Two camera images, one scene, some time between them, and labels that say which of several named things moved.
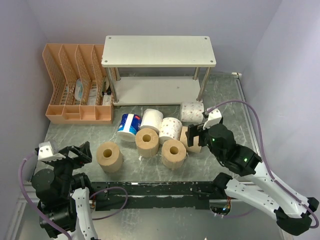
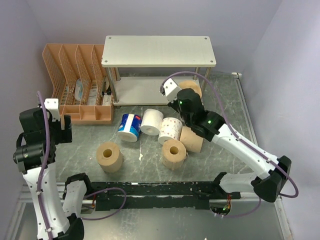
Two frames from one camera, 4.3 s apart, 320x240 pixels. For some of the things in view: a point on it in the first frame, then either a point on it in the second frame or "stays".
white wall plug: (236, 73) stays
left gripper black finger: (83, 152) -> (66, 134)
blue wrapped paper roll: (129, 125) stays
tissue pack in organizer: (79, 89) stays
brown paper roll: (196, 147) stays
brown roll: (173, 152) stays
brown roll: (147, 140) -> (192, 85)
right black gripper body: (203, 130) -> (175, 105)
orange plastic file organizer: (82, 92) stays
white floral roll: (171, 128) stays
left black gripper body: (62, 167) -> (55, 130)
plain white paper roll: (151, 119) stays
